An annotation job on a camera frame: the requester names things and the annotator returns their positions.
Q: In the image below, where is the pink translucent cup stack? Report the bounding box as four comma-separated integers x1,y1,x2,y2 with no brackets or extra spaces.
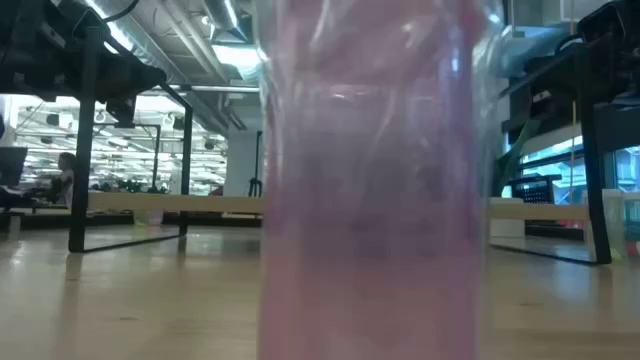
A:
257,0,486,360

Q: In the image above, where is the person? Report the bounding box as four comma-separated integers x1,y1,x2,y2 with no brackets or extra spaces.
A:
47,152,76,209

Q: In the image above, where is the dark computer screen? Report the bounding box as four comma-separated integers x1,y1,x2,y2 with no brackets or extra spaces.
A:
0,146,30,189

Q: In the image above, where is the black perforated crate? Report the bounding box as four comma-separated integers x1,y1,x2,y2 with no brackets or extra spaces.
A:
509,174,564,205

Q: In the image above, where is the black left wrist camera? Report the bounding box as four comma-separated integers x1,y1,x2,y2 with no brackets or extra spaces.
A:
104,96,137,129

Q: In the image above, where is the black background rig frame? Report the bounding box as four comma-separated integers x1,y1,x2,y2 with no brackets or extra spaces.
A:
248,130,265,199
147,122,163,194

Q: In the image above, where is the wooden shelf with black frame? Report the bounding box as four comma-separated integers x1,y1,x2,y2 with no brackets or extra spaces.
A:
67,24,614,266

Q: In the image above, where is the black aluminium table frame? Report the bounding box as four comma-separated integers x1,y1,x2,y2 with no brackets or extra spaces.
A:
0,212,640,241

